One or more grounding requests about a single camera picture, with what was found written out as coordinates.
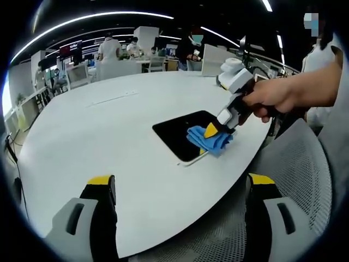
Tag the blue cleaning cloth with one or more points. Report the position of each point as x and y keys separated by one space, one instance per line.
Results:
x=210 y=144

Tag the black stand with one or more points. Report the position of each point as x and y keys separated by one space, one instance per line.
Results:
x=249 y=52

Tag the white partition panel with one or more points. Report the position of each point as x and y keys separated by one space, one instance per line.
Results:
x=215 y=58

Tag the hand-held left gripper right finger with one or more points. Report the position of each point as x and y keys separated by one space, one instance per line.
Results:
x=261 y=218

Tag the long ceiling light strip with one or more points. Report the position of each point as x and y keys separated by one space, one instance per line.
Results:
x=81 y=23
x=221 y=35

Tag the dark red-lit wall screen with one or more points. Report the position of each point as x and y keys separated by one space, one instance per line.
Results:
x=71 y=49

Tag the person's torso in white shirt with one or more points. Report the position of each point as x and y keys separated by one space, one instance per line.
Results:
x=313 y=60

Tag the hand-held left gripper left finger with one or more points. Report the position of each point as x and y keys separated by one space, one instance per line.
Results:
x=101 y=218

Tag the person's right hand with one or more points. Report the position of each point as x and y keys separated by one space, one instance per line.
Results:
x=275 y=95

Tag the grey mesh office chair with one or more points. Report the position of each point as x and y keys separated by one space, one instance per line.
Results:
x=294 y=169

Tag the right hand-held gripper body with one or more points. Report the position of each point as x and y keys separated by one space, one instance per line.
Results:
x=238 y=80

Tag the white office chair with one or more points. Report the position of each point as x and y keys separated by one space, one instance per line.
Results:
x=78 y=76

